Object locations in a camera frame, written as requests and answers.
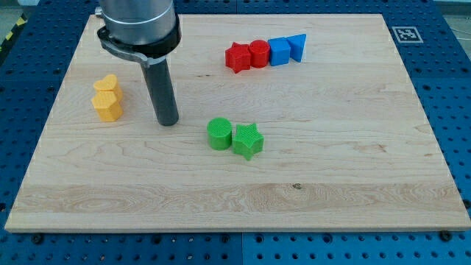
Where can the blue cube block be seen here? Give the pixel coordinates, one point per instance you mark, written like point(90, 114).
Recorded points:
point(280, 51)

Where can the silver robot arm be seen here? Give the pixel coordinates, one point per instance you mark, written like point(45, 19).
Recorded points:
point(141, 31)

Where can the green star block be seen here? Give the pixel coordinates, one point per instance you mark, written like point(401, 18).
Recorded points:
point(247, 141)

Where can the yellow heart block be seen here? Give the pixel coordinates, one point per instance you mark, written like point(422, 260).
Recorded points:
point(109, 83)

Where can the red cylinder block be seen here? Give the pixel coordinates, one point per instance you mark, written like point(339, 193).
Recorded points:
point(260, 51)

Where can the wooden board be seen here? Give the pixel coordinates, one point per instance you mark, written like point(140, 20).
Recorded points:
point(347, 146)

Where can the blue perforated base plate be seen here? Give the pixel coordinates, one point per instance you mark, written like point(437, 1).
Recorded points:
point(35, 62)

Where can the green cylinder block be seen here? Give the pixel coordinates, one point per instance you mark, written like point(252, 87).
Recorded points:
point(219, 132)

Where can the yellow hexagon block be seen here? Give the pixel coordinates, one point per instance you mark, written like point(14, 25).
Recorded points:
point(107, 106)

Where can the red star block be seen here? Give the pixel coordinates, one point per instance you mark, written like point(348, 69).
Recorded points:
point(238, 57)

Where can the blue triangle block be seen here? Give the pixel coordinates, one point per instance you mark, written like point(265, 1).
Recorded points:
point(297, 45)

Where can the white fiducial marker tag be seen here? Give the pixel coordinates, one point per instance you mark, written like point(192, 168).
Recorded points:
point(407, 34)

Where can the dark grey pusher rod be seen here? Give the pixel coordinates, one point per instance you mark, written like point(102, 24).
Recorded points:
point(161, 92)

